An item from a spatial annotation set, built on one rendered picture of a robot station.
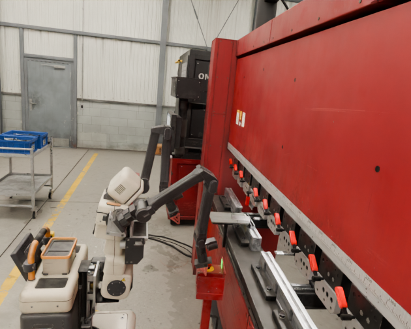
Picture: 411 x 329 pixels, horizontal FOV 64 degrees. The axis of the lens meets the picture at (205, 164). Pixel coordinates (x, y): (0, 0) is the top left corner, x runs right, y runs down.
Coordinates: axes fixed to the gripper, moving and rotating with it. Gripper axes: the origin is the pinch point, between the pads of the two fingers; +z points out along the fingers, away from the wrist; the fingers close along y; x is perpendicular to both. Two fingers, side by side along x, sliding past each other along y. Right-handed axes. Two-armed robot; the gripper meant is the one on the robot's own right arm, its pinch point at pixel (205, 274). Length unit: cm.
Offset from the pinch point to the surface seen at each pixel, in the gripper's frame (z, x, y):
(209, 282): 2.8, -4.6, 1.8
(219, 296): 13.2, -4.8, 5.9
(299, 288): 7, -19, 50
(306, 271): -30, -60, 43
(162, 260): 68, 151, -51
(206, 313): 28.3, 2.7, -4.1
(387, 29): -114, -79, 67
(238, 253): -1.9, 13.5, 22.2
